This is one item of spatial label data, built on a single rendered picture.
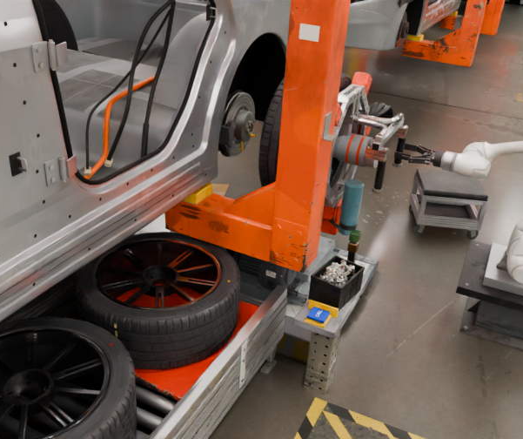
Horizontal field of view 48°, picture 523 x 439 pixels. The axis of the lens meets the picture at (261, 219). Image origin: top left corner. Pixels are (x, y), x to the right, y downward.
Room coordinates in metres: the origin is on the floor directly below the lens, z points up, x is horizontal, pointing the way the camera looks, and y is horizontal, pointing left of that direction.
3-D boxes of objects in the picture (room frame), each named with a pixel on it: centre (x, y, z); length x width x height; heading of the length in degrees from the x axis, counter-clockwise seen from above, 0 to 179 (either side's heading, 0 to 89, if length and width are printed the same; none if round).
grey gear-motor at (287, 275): (2.43, 0.02, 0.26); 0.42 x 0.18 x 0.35; 66
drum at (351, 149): (2.61, -0.42, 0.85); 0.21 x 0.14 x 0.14; 66
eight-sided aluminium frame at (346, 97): (2.64, -0.36, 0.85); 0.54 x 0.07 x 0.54; 156
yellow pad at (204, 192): (2.34, 0.32, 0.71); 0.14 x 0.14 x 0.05; 66
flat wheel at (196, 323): (2.00, 0.40, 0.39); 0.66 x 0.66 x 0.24
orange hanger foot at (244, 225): (2.27, 0.16, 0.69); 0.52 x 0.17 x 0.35; 66
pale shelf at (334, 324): (1.98, -0.32, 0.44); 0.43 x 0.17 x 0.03; 156
